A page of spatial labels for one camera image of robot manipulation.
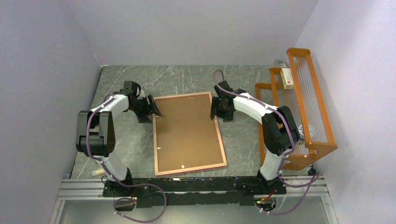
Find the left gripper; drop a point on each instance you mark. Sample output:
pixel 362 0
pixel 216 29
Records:
pixel 150 109

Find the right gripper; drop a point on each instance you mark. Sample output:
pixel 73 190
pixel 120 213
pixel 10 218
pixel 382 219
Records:
pixel 228 116

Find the brown frame backing board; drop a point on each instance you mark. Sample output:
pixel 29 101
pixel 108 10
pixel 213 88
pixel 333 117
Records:
pixel 188 136

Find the pink wooden picture frame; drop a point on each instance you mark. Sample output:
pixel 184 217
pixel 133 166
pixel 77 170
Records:
pixel 154 139

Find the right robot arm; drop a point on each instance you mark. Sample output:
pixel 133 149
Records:
pixel 278 126

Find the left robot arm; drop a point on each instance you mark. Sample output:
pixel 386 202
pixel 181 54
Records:
pixel 95 134

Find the small white red box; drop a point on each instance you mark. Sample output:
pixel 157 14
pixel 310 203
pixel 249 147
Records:
pixel 287 78

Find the orange wooden rack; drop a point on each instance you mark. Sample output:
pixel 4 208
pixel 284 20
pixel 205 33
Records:
pixel 307 106

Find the yellow orange marker tube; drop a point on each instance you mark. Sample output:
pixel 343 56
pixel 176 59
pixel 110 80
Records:
pixel 98 172

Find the white blue can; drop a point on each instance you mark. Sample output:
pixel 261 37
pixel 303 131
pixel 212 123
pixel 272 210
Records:
pixel 301 132

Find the white round wall object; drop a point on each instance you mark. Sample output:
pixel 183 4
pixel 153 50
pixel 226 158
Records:
pixel 281 64

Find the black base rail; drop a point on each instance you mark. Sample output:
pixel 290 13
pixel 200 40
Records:
pixel 150 192

